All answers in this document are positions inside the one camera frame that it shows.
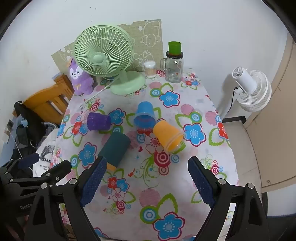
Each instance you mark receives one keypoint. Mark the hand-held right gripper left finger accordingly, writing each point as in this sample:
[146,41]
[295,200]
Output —
[93,183]

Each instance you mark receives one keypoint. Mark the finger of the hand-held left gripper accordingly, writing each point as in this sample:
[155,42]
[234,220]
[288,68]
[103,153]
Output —
[7,170]
[59,170]

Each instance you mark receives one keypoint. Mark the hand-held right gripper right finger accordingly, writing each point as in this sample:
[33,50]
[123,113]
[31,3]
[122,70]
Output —
[201,183]

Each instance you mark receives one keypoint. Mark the dark green cup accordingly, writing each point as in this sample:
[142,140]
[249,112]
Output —
[115,146]

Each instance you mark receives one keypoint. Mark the purple cup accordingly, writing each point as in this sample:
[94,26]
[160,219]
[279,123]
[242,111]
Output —
[99,121]

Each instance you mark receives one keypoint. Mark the orange cup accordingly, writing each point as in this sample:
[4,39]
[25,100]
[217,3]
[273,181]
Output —
[164,132]

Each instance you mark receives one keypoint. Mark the blue cup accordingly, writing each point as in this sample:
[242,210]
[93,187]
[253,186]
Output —
[144,110]

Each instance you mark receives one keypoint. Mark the small green cup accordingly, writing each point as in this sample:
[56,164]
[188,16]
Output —
[174,47]

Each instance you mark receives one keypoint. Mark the white printed shirt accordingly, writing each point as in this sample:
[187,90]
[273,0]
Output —
[46,150]

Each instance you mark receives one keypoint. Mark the dark clothes pile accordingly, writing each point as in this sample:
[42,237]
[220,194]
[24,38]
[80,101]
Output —
[27,125]

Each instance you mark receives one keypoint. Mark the floral tablecloth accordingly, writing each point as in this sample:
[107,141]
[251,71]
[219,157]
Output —
[143,185]

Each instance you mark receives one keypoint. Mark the wooden chair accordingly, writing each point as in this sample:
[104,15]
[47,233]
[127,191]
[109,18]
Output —
[39,97]

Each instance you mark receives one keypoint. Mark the beige door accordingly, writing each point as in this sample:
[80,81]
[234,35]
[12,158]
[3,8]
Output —
[277,139]

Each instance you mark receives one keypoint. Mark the purple plush toy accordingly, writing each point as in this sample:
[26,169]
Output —
[81,81]

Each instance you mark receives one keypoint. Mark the white fan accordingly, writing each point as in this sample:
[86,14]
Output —
[254,92]

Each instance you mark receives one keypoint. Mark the green desk fan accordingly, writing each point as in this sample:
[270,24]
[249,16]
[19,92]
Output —
[101,58]

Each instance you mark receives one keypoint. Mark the cotton swab container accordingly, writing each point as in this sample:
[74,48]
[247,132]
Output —
[150,70]

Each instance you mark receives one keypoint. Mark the wall socket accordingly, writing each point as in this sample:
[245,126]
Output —
[9,126]

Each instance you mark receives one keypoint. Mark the green cartoon wall sheet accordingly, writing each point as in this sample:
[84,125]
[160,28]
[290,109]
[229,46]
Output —
[148,34]

